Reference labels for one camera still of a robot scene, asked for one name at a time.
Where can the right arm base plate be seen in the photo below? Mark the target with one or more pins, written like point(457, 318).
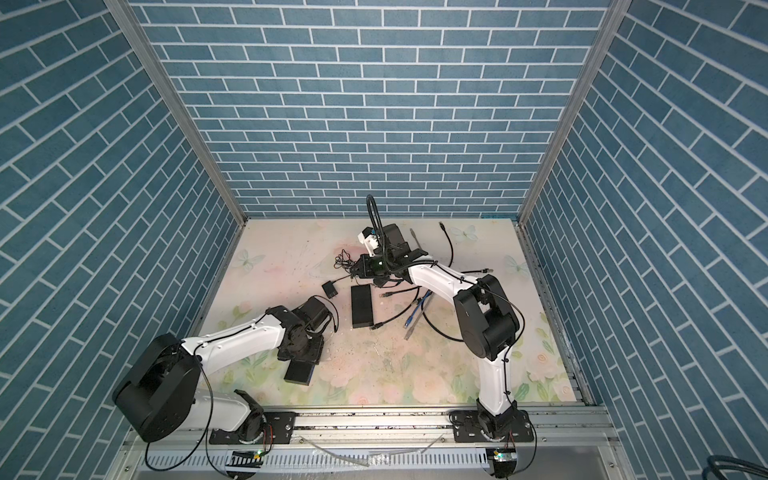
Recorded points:
point(474, 426)

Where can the aluminium front rail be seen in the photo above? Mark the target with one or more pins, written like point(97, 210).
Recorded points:
point(402, 427)

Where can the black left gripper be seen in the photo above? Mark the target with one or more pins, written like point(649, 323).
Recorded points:
point(314, 357)

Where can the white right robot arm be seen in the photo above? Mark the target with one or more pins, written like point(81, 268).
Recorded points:
point(488, 322)

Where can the black power adapter left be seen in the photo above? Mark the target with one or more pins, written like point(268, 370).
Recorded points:
point(329, 289)

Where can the black network switch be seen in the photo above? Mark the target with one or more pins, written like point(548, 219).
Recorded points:
point(300, 372)
point(362, 306)

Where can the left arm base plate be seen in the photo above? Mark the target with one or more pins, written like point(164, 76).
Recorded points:
point(264, 429)

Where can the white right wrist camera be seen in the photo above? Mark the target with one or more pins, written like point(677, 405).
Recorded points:
point(369, 239)

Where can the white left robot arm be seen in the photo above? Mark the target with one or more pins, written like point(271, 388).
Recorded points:
point(168, 388)

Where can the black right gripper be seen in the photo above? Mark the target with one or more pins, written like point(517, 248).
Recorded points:
point(366, 272)

